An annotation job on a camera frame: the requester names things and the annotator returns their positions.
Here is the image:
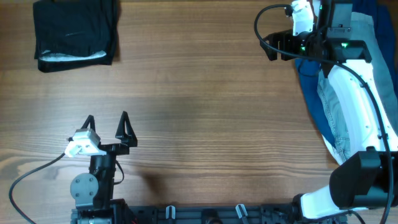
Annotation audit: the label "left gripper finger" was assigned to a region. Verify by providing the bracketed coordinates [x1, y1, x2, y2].
[70, 115, 95, 140]
[115, 111, 137, 147]

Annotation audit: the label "black shorts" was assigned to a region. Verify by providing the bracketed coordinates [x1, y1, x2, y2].
[32, 0, 120, 73]

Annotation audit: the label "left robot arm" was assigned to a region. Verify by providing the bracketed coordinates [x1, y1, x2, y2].
[65, 111, 138, 224]

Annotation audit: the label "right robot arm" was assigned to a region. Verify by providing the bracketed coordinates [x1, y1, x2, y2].
[259, 1, 397, 223]

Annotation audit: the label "grey jeans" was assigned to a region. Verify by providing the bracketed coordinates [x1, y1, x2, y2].
[317, 12, 397, 161]

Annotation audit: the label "blue garment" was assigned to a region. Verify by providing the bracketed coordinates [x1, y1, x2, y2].
[295, 1, 397, 140]

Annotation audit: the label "white garment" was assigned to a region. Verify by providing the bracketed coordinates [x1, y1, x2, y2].
[322, 136, 344, 165]

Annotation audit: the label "right black cable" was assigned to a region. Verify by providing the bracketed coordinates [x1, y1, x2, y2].
[254, 3, 391, 224]

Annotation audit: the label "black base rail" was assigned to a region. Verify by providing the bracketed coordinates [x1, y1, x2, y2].
[70, 203, 348, 224]

